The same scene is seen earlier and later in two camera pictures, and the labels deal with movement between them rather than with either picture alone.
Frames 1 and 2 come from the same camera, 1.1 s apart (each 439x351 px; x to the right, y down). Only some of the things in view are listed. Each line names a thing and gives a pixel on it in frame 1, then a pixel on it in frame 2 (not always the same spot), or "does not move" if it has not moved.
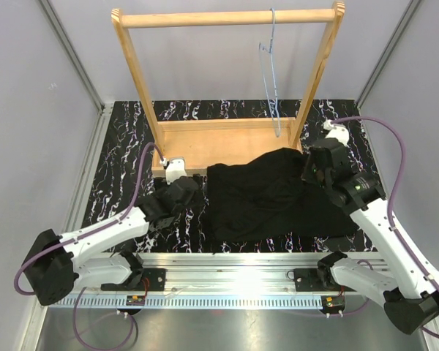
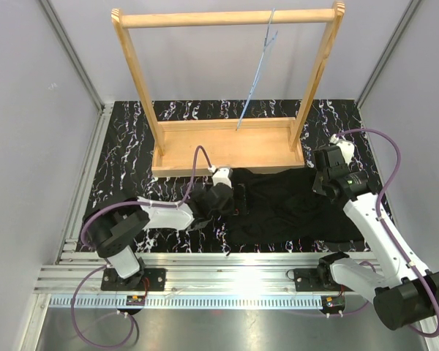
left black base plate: [143, 279] does not move
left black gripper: [197, 199] -> [231, 208]
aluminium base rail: [257, 275] does not move
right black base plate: [317, 280] does not move
